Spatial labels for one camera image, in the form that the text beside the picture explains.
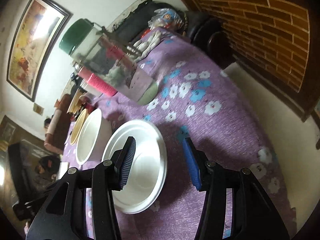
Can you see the beige plastic bowl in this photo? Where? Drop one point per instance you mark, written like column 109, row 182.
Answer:
column 78, row 126

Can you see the framed wall painting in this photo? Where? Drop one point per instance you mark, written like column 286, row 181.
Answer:
column 38, row 29

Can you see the brown armchair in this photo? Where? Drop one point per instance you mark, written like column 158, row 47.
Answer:
column 57, row 132

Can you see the brick pattern cabinet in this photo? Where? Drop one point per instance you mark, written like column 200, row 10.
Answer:
column 277, row 41

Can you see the large white foam bowl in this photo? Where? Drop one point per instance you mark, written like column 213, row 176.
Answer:
column 94, row 136

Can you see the small white foam bowl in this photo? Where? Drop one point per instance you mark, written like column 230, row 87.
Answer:
column 149, row 166

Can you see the pink knit sleeve bottle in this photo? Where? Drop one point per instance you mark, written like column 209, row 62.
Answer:
column 94, row 84

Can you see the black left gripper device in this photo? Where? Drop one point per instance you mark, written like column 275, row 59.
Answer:
column 23, row 157

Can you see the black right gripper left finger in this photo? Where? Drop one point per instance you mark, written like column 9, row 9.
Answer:
column 62, row 216

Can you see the white work gloves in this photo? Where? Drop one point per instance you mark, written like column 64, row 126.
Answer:
column 145, row 47

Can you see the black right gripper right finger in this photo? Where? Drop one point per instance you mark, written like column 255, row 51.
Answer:
column 236, row 206

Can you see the stack of beige bowls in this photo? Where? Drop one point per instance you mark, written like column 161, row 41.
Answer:
column 75, row 103

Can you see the clear jar green lid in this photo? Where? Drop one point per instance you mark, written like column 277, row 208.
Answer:
column 104, row 54

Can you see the seated person dark clothes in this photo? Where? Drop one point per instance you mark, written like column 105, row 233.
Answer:
column 46, row 170

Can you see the purple floral tablecloth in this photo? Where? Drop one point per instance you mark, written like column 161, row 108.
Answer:
column 195, row 99

